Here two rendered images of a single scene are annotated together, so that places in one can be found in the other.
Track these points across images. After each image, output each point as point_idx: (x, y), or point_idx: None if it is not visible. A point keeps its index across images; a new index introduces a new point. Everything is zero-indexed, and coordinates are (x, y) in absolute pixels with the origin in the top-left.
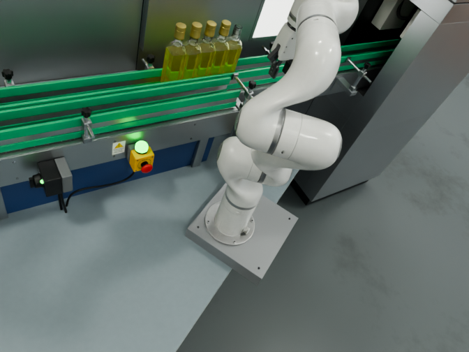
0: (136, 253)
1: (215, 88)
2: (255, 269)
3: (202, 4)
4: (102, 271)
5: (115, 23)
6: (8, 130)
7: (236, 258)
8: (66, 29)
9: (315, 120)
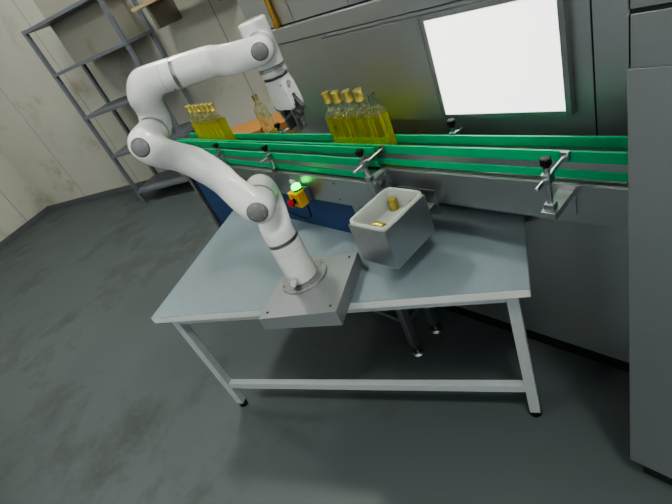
0: (269, 262)
1: (365, 157)
2: (265, 311)
3: (371, 76)
4: (251, 259)
5: (331, 96)
6: (246, 151)
7: (272, 297)
8: (310, 101)
9: (140, 124)
